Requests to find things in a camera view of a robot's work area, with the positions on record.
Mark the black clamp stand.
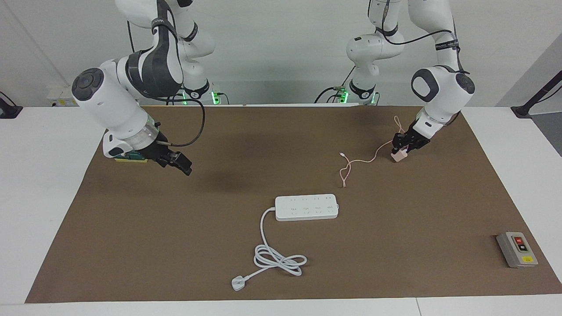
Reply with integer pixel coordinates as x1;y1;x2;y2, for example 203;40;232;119
0;91;23;119
512;70;562;119

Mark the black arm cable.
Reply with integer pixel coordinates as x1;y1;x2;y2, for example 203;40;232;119
127;20;206;147
380;0;470;75

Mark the white power strip with cord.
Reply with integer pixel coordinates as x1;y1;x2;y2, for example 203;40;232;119
231;194;339;291

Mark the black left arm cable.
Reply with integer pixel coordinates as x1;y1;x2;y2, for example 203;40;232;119
380;0;470;75

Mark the black base cable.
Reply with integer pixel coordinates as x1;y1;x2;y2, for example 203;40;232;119
314;87;341;104
166;86;185;106

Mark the grey on-off switch box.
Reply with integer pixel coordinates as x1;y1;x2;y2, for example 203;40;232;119
496;231;539;269

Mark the brown table mat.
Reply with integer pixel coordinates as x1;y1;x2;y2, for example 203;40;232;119
25;105;562;303

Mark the green knife switch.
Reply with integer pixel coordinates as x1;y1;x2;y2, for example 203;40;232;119
113;149;151;164

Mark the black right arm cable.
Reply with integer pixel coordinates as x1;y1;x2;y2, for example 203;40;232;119
127;20;206;147

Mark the white box with yellow labels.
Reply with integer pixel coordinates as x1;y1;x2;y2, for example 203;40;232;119
47;86;79;107

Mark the pink charging cable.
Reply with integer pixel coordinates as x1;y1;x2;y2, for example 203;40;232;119
339;115;404;188

